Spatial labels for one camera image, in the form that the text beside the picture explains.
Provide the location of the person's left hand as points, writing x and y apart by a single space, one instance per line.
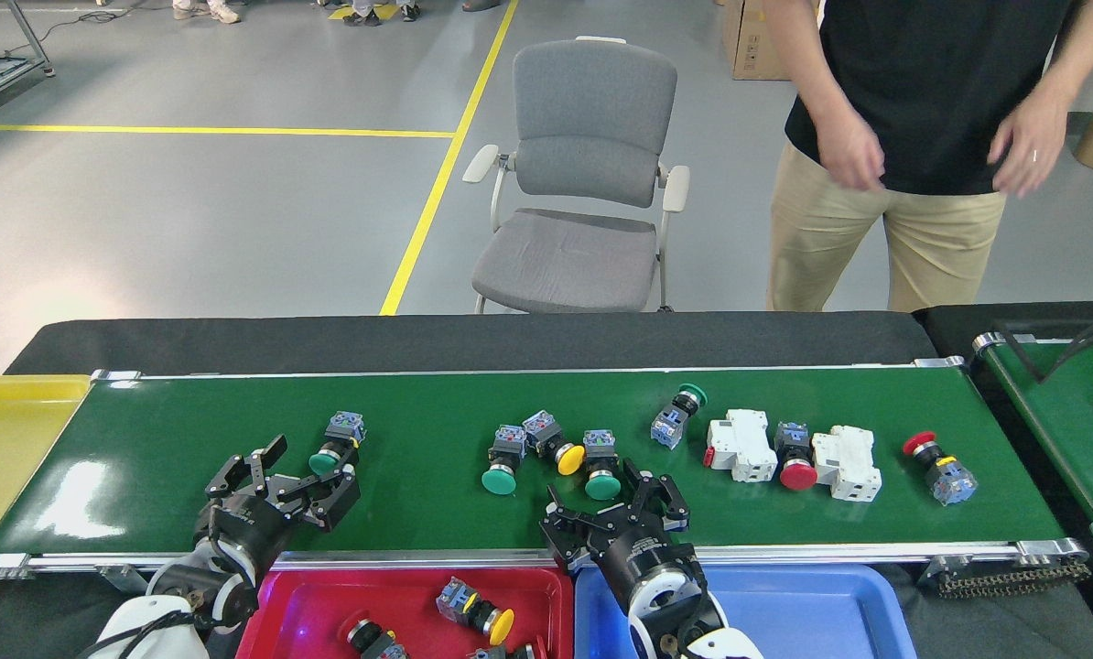
1032 137

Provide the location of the blue plastic tray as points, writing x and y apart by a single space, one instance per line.
812 622

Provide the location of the yellow plastic tray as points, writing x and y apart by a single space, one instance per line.
6 448

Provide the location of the brown cardboard box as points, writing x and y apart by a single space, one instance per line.
752 46

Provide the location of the person's right hand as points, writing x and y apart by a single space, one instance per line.
849 151

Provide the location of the background person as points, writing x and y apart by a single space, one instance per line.
221 13
481 5
363 16

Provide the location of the person's right forearm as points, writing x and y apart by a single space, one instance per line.
803 55

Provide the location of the red plastic tray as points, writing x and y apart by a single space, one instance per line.
318 613

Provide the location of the short green conveyor belt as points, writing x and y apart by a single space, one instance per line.
1077 439

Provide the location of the white circuit breaker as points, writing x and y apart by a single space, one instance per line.
743 444
847 462

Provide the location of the long green conveyor belt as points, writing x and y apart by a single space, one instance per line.
418 513

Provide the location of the grey office chair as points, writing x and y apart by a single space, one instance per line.
592 101

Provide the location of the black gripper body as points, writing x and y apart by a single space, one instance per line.
643 549
240 531

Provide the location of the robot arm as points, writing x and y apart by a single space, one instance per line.
684 613
144 631

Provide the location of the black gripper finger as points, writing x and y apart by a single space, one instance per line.
661 503
578 535
244 480
322 499

